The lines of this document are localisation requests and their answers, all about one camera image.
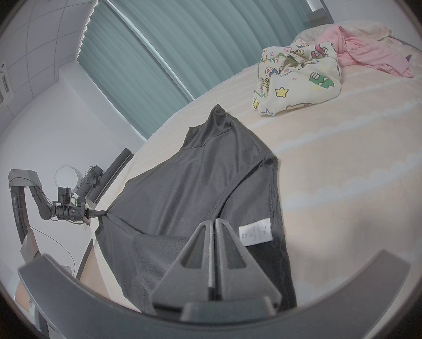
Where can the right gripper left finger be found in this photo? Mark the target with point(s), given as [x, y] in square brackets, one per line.
[193, 270]

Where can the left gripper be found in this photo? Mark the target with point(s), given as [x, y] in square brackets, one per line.
[71, 214]

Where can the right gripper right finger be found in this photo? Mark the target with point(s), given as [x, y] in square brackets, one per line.
[239, 274]

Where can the black T-shirt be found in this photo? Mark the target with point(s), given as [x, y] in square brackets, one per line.
[197, 175]

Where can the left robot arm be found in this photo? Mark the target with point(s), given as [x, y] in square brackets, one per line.
[43, 210]

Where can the bed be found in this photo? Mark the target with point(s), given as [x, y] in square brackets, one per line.
[338, 171]

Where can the round white mirror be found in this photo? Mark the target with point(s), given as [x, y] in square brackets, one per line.
[67, 178]

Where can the blue-green curtain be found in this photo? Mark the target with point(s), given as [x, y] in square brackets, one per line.
[126, 83]
[204, 30]

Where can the white printed pyjama top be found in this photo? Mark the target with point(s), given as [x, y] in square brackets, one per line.
[302, 87]

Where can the pink garment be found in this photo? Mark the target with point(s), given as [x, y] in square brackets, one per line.
[369, 55]

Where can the grey bedside table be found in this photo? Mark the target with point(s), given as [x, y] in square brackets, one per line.
[320, 18]

